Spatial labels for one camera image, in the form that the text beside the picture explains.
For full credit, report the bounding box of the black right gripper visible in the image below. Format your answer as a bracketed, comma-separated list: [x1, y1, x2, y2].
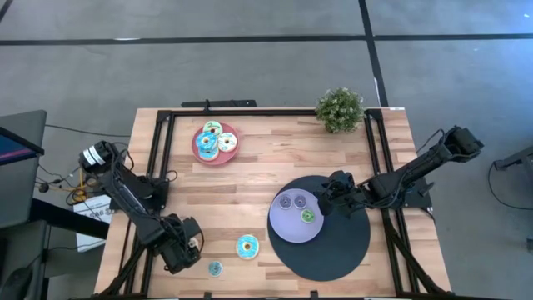
[315, 169, 368, 218]

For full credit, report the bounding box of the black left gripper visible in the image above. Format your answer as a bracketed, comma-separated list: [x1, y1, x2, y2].
[159, 213, 203, 276]

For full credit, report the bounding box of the large cream donut blue icing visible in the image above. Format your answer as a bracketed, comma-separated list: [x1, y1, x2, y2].
[195, 132, 218, 152]
[197, 147, 221, 163]
[235, 234, 261, 261]

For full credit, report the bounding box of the large donut white blue icing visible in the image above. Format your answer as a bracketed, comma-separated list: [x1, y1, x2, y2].
[217, 132, 239, 153]

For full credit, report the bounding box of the lavender plate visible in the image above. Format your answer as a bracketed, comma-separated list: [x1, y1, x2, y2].
[268, 187, 326, 244]

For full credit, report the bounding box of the dark round placemat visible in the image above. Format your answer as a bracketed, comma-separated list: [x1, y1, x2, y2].
[266, 174, 371, 283]

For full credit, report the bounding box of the potted green plant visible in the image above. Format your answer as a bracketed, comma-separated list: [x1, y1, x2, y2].
[315, 86, 366, 135]

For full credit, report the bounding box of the white paper sheet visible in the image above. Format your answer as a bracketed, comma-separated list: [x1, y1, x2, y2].
[72, 193, 114, 253]

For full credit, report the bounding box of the pink plate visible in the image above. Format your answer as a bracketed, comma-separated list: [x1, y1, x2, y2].
[191, 121, 242, 167]

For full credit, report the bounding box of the large pale green iced donut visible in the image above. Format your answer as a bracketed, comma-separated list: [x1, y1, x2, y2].
[202, 120, 223, 137]

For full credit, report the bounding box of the black computer mouse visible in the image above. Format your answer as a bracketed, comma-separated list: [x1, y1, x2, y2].
[0, 266, 34, 300]

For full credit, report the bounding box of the black stand leg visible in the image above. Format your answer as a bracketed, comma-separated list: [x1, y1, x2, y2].
[493, 144, 533, 172]

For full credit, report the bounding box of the desk monitor blue screen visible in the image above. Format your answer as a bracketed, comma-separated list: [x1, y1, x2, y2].
[0, 126, 46, 167]

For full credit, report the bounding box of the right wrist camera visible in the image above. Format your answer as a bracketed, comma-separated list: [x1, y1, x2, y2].
[331, 169, 356, 188]

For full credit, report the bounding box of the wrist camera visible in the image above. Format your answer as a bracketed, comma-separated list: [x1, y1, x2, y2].
[182, 215, 204, 252]
[331, 169, 356, 188]

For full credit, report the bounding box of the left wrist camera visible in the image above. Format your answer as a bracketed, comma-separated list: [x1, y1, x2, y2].
[182, 215, 204, 252]

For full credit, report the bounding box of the yellow cable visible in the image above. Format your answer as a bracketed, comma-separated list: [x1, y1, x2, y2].
[62, 166, 91, 204]

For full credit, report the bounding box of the black bracket bar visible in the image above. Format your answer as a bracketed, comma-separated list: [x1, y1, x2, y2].
[181, 98, 258, 109]

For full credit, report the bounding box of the black floor cable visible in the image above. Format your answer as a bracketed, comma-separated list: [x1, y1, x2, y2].
[44, 123, 132, 138]
[486, 160, 533, 212]

